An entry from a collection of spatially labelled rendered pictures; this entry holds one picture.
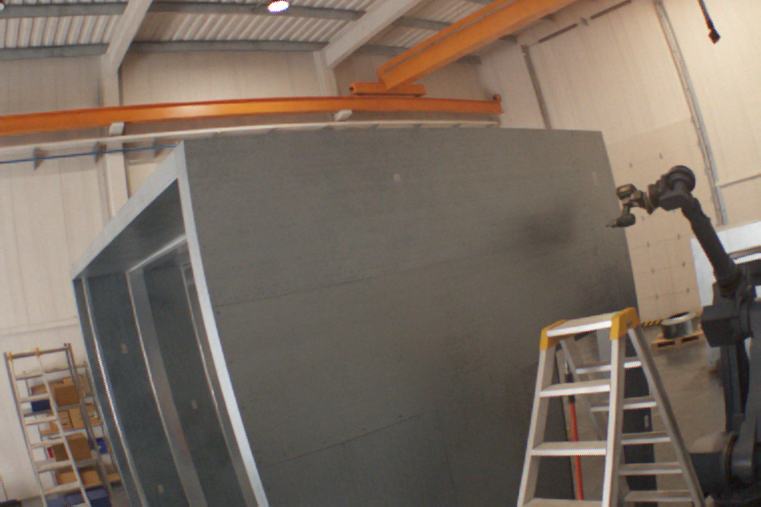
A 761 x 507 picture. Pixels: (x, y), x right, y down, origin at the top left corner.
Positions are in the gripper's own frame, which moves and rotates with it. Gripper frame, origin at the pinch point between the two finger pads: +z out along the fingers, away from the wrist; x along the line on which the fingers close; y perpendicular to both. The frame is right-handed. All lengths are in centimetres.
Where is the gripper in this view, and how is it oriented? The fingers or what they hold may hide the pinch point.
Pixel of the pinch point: (627, 204)
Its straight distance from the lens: 331.2
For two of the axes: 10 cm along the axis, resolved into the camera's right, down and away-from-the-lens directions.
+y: 2.1, -8.9, 4.1
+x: -7.7, -4.1, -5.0
